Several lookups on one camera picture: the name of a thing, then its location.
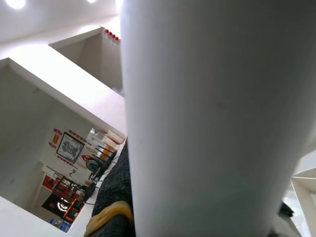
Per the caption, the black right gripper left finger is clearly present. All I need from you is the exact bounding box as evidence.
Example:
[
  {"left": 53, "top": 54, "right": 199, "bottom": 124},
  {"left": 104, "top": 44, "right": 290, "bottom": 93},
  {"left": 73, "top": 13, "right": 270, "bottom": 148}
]
[{"left": 83, "top": 140, "right": 135, "bottom": 237}]

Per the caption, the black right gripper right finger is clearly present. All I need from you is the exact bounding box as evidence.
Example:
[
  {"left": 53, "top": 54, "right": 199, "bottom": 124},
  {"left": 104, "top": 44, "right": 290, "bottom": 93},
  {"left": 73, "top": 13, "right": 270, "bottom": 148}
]
[{"left": 269, "top": 201, "right": 294, "bottom": 237}]

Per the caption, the white plastic table leg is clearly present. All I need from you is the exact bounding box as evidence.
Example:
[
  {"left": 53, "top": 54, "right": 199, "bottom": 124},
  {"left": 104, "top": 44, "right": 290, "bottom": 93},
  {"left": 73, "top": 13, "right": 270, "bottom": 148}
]
[{"left": 119, "top": 0, "right": 316, "bottom": 237}]

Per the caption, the yellow rubber band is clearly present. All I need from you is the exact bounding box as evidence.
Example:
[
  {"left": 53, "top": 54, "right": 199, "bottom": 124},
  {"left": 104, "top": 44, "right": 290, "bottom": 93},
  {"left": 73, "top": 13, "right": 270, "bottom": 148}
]
[{"left": 83, "top": 200, "right": 135, "bottom": 237}]

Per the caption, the cardboard box stack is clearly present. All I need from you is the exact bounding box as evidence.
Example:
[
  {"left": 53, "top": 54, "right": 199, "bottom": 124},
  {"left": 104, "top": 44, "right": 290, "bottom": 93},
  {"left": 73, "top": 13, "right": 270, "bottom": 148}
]
[{"left": 86, "top": 127, "right": 126, "bottom": 150}]

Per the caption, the black framed picture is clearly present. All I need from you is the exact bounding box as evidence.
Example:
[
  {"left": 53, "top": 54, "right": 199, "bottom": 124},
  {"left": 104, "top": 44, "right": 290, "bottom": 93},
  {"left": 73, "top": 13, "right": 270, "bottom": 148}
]
[{"left": 56, "top": 132, "right": 86, "bottom": 164}]

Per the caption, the blue box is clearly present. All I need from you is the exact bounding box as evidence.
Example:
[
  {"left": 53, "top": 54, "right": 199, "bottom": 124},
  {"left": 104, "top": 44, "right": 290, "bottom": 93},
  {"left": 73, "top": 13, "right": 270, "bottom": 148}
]
[{"left": 49, "top": 218, "right": 71, "bottom": 233}]

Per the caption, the red white shelf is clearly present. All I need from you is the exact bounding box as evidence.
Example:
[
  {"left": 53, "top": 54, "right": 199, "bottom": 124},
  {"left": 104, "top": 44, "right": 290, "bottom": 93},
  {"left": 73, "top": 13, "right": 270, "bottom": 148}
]
[{"left": 32, "top": 170, "right": 86, "bottom": 222}]

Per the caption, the black wire rack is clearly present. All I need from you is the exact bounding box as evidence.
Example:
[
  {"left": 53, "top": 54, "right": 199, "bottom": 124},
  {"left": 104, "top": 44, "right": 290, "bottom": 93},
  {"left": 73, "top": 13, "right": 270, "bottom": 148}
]
[{"left": 85, "top": 145, "right": 118, "bottom": 183}]

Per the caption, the red ornament string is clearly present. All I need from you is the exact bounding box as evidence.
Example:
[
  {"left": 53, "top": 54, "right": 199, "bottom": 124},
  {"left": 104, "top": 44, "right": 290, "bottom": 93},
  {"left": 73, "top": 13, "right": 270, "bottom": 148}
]
[{"left": 103, "top": 28, "right": 121, "bottom": 42}]

